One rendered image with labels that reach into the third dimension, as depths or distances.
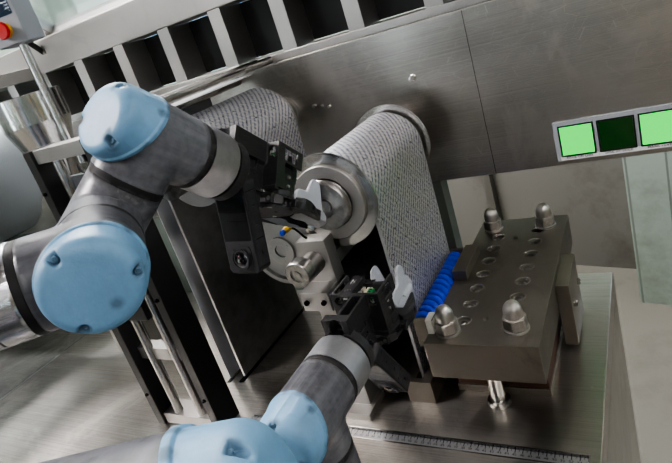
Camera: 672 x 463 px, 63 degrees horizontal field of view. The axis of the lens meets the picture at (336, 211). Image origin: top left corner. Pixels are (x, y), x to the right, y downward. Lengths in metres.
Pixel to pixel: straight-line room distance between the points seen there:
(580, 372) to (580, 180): 1.94
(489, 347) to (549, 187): 2.13
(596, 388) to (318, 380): 0.45
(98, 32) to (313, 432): 1.12
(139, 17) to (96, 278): 1.01
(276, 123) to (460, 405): 0.57
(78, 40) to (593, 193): 2.22
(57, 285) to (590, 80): 0.83
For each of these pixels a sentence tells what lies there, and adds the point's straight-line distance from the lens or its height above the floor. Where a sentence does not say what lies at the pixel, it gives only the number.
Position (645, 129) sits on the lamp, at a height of 1.19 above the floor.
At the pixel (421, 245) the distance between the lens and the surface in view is 0.93.
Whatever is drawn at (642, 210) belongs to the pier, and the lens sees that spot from 2.50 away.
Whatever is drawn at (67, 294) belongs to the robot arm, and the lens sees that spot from 0.42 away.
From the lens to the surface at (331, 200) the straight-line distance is 0.77.
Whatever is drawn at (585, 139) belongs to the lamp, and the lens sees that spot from 1.02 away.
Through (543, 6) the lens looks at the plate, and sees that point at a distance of 0.98.
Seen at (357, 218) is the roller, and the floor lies 1.22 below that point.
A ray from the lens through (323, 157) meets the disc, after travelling 0.78.
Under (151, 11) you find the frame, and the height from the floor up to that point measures 1.62.
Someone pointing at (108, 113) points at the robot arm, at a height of 1.47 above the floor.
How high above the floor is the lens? 1.49
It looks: 19 degrees down
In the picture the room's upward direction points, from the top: 18 degrees counter-clockwise
